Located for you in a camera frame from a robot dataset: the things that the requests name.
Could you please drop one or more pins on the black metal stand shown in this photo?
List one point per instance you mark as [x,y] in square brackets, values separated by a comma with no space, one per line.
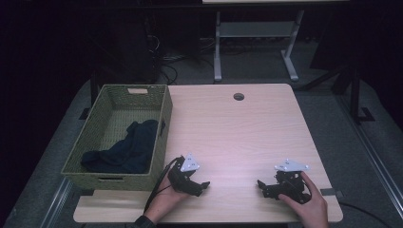
[355,95]

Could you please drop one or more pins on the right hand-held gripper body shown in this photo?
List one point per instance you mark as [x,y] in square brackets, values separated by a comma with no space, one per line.
[290,185]

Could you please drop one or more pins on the white metal desk frame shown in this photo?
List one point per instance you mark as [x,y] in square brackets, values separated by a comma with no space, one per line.
[253,30]

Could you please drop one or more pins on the person's left hand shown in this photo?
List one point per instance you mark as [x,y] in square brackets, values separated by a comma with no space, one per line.
[166,199]

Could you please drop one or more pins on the metal floor rail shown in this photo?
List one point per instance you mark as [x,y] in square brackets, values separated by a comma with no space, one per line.
[374,158]
[55,202]

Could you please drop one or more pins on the person's right hand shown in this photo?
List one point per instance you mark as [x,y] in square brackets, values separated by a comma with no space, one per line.
[312,209]

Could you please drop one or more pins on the green woven basket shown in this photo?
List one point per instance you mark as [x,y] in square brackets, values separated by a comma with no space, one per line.
[114,104]

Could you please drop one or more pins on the dark blue cloth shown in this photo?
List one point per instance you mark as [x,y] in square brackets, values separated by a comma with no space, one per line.
[130,152]

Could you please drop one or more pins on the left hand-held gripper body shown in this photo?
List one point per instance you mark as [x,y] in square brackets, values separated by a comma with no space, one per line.
[187,164]

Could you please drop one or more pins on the grey tape strip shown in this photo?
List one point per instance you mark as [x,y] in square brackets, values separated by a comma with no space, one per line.
[329,192]

